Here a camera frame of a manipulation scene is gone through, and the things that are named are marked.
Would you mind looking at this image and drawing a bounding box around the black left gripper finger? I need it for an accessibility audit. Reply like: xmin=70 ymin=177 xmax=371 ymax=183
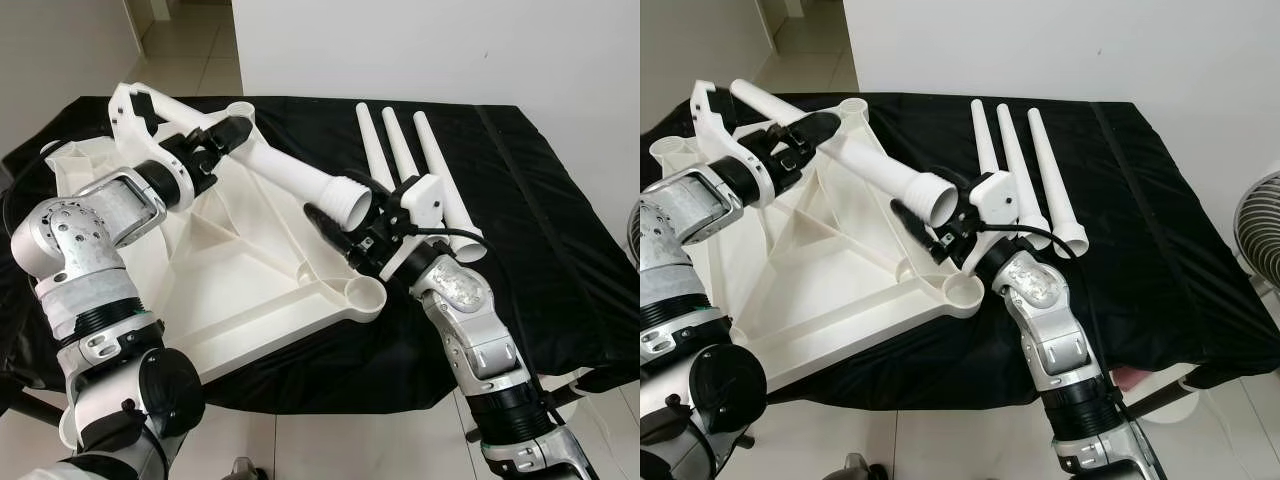
xmin=785 ymin=110 xmax=843 ymax=153
xmin=205 ymin=115 xmax=256 ymax=156

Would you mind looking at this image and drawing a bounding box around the white plastic table leg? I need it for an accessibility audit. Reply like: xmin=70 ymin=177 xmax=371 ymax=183
xmin=382 ymin=105 xmax=421 ymax=183
xmin=970 ymin=100 xmax=1001 ymax=179
xmin=728 ymin=78 xmax=961 ymax=229
xmin=145 ymin=88 xmax=376 ymax=231
xmin=1027 ymin=108 xmax=1091 ymax=257
xmin=413 ymin=110 xmax=488 ymax=264
xmin=996 ymin=103 xmax=1051 ymax=236
xmin=356 ymin=102 xmax=399 ymax=193

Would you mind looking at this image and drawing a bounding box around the white plastic table top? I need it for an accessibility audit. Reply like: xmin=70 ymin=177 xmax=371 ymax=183
xmin=42 ymin=98 xmax=389 ymax=386
xmin=648 ymin=95 xmax=986 ymax=391

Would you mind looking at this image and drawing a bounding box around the black table cloth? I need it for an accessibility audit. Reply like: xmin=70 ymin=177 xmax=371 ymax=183
xmin=0 ymin=95 xmax=640 ymax=416
xmin=640 ymin=92 xmax=1280 ymax=401

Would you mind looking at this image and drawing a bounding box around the white round plastic base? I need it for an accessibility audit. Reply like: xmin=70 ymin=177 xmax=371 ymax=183
xmin=530 ymin=365 xmax=601 ymax=406
xmin=1105 ymin=362 xmax=1201 ymax=401

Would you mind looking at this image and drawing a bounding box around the black metal table leg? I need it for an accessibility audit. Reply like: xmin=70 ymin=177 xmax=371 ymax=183
xmin=1115 ymin=380 xmax=1196 ymax=426
xmin=0 ymin=390 xmax=61 ymax=426

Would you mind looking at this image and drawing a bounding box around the white standing fan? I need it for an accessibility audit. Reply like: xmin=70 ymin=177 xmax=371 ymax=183
xmin=1232 ymin=168 xmax=1280 ymax=291

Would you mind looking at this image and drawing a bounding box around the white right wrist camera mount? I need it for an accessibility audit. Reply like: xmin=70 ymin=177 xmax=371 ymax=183
xmin=962 ymin=170 xmax=1023 ymax=276
xmin=375 ymin=174 xmax=444 ymax=293

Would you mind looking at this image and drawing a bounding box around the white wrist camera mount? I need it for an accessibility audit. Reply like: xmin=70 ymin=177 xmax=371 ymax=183
xmin=688 ymin=80 xmax=791 ymax=161
xmin=962 ymin=170 xmax=1023 ymax=276
xmin=108 ymin=82 xmax=213 ymax=161
xmin=375 ymin=174 xmax=444 ymax=293

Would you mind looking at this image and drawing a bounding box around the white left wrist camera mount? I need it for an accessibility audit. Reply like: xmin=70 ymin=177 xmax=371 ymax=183
xmin=688 ymin=80 xmax=791 ymax=161
xmin=108 ymin=82 xmax=213 ymax=161

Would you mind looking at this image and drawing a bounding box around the beige door frame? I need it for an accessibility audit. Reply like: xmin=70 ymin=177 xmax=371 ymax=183
xmin=125 ymin=0 xmax=161 ymax=56
xmin=755 ymin=0 xmax=791 ymax=51

